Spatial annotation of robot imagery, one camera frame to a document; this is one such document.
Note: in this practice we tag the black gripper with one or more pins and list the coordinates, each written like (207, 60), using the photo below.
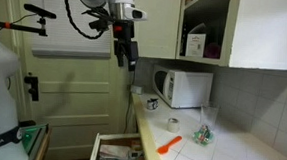
(123, 31)

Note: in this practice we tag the cream cabinet door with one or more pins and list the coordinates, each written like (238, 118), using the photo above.
(156, 30)
(266, 30)

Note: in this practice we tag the small black white mug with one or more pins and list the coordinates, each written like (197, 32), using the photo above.
(152, 104)

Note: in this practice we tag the cream panelled door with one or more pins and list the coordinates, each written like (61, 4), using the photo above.
(75, 99)

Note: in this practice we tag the white carton box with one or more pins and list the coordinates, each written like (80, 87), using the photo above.
(195, 45)

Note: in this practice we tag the white microwave oven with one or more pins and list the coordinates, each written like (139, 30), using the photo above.
(189, 88)

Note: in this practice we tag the white window blind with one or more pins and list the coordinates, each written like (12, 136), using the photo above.
(52, 34)

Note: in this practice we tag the white tape roll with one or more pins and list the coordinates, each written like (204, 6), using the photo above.
(173, 125)

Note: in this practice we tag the white cloth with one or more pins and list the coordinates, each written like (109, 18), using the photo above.
(114, 151)

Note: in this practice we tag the orange plastic spoon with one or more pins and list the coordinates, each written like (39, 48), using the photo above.
(166, 146)

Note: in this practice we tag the open kitchen drawer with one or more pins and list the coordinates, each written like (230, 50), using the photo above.
(94, 150)

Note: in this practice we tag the clear drinking glass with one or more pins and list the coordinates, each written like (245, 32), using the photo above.
(209, 114)

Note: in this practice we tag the robot mounting cart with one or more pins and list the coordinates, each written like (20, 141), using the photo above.
(39, 140)

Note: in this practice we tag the white wall outlet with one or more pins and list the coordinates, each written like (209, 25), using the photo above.
(136, 89)

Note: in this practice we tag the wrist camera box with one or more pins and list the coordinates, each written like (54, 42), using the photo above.
(136, 13)

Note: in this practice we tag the black stereo camera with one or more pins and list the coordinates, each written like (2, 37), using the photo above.
(40, 11)

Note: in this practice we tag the cream wall cabinet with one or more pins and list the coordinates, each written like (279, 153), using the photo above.
(225, 45)

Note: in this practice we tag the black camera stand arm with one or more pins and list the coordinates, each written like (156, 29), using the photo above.
(20, 26)

